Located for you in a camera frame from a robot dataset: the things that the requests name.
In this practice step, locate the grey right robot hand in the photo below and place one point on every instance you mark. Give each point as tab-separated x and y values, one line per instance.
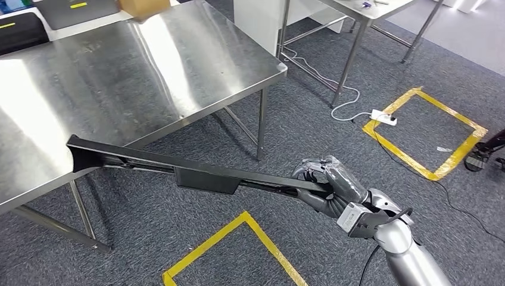
343	181

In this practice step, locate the long black plastic panel part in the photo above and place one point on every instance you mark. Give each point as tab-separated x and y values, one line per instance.
205	179

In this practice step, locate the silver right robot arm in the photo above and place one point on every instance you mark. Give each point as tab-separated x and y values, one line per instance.
410	260

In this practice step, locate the small purple part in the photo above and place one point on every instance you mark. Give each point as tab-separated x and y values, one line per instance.
367	4

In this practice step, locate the steel workbench table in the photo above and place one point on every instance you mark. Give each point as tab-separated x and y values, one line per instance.
118	79

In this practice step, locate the yellow floor tape square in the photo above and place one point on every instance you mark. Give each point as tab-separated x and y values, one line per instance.
205	244
398	154

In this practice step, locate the white power strip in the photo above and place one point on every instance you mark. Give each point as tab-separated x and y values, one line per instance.
382	117

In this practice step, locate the small white paper scrap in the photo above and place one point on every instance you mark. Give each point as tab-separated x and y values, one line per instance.
444	149

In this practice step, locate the steel side table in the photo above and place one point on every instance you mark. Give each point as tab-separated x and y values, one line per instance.
355	10

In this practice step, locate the cardboard box yellow label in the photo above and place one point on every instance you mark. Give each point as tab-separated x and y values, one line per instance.
142	6

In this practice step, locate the grey laptop box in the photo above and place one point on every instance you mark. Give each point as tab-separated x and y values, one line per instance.
71	12

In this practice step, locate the black zip case yellow label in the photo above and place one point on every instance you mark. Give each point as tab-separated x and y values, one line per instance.
19	35

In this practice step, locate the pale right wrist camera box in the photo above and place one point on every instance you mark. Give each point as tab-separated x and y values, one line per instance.
349	217

